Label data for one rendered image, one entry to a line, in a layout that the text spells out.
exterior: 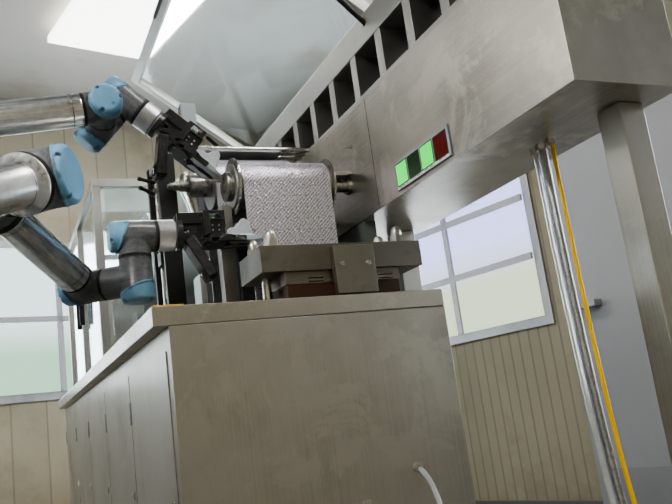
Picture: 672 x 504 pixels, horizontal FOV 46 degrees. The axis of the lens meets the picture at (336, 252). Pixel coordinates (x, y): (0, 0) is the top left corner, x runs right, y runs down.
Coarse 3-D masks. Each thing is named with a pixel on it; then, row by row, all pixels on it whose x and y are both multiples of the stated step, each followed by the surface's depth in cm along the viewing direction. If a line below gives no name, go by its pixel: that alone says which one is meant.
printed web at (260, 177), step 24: (216, 168) 220; (240, 168) 197; (264, 168) 199; (288, 168) 202; (312, 168) 205; (264, 192) 197; (288, 192) 199; (312, 192) 202; (240, 216) 205; (216, 264) 228; (216, 288) 226
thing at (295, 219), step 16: (256, 208) 195; (272, 208) 196; (288, 208) 198; (304, 208) 200; (320, 208) 202; (256, 224) 194; (272, 224) 195; (288, 224) 197; (304, 224) 199; (320, 224) 201; (288, 240) 196; (304, 240) 198; (320, 240) 200; (336, 240) 201
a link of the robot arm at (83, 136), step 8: (120, 120) 191; (80, 128) 187; (88, 128) 185; (112, 128) 185; (80, 136) 186; (88, 136) 186; (96, 136) 187; (104, 136) 187; (112, 136) 192; (80, 144) 190; (88, 144) 188; (96, 144) 187; (104, 144) 189; (96, 152) 190
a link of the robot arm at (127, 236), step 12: (108, 228) 178; (120, 228) 177; (132, 228) 178; (144, 228) 179; (156, 228) 180; (108, 240) 179; (120, 240) 177; (132, 240) 177; (144, 240) 179; (156, 240) 180; (120, 252) 178
